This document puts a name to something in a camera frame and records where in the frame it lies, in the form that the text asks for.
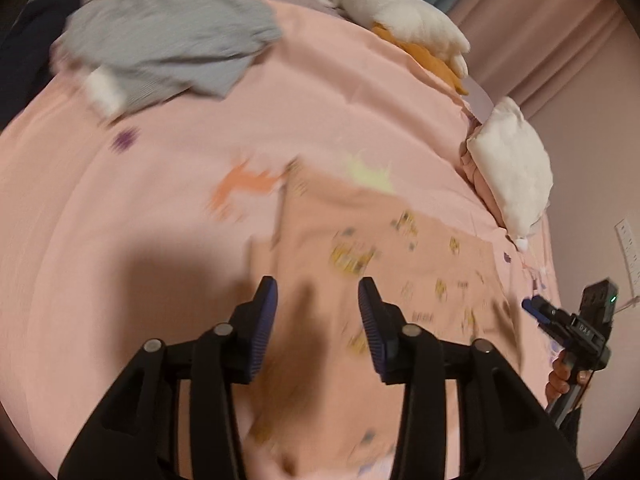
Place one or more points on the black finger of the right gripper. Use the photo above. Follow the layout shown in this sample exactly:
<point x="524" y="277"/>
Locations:
<point x="537" y="307"/>

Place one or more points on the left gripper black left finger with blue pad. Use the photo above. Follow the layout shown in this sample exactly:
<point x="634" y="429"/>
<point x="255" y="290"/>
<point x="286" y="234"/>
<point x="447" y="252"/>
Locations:
<point x="133" y="432"/>

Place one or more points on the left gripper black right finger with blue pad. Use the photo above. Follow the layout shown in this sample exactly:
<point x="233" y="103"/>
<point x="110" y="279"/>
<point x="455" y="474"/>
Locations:
<point x="504" y="431"/>

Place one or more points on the pink cartoon print baby garment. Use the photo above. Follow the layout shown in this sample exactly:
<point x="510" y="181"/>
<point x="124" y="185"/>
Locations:
<point x="354" y="267"/>

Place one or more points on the person's right hand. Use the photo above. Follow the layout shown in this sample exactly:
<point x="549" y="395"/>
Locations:
<point x="558" y="378"/>

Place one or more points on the white folded cloth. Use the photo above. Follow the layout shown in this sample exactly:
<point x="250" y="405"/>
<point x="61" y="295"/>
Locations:
<point x="528" y="168"/>

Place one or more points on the pink folded garment under white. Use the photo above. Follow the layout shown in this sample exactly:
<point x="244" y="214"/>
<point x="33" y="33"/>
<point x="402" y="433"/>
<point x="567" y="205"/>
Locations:
<point x="485" y="172"/>

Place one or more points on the pink printed duvet cover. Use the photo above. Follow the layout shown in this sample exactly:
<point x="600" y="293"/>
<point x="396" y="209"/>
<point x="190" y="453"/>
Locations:
<point x="113" y="234"/>

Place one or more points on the pink curtain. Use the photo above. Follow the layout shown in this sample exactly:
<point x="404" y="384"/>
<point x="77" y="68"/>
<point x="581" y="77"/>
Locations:
<point x="530" y="49"/>

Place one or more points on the white goose plush toy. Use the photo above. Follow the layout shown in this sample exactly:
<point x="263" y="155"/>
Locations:
<point x="418" y="28"/>

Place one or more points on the dark navy garment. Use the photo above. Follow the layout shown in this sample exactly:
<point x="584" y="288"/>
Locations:
<point x="25" y="53"/>

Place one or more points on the grey folded garment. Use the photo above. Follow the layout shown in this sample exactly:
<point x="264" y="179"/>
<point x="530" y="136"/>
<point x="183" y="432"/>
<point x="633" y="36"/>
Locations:
<point x="127" y="55"/>

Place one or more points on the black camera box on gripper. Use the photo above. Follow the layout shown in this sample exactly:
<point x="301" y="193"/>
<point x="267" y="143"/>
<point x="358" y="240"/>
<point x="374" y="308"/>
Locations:
<point x="598" y="304"/>

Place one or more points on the white wall socket strip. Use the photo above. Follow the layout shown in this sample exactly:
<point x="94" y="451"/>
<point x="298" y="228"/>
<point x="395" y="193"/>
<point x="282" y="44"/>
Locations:
<point x="631" y="255"/>

